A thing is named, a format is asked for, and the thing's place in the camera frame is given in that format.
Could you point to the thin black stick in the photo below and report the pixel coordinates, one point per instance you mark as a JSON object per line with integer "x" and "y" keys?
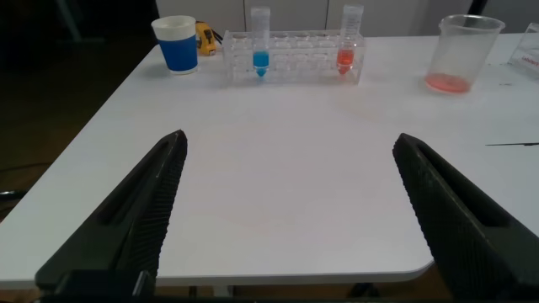
{"x": 511, "y": 144}

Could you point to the test tube with red liquid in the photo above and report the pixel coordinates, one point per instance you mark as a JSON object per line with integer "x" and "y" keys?
{"x": 345, "y": 58}

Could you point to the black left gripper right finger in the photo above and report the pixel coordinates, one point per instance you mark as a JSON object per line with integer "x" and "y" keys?
{"x": 463, "y": 235}

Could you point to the grey metal chair base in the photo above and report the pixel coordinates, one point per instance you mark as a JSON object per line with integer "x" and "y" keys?
{"x": 10, "y": 195}

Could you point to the blue white paper cup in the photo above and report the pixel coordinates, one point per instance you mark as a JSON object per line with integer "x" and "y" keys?
{"x": 179, "y": 54}

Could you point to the yellow tape measure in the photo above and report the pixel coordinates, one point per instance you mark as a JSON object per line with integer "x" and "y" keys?
{"x": 205, "y": 40}

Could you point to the clear acrylic test tube rack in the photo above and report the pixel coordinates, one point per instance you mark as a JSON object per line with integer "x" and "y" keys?
{"x": 300, "y": 65}
{"x": 527, "y": 54}

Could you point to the clear plastic beaker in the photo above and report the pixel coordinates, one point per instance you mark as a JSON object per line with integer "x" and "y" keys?
{"x": 457, "y": 63}

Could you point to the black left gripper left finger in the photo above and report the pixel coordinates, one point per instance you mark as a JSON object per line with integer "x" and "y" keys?
{"x": 135, "y": 219}

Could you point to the test tube with blue liquid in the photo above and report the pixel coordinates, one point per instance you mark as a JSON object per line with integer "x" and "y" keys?
{"x": 260, "y": 60}

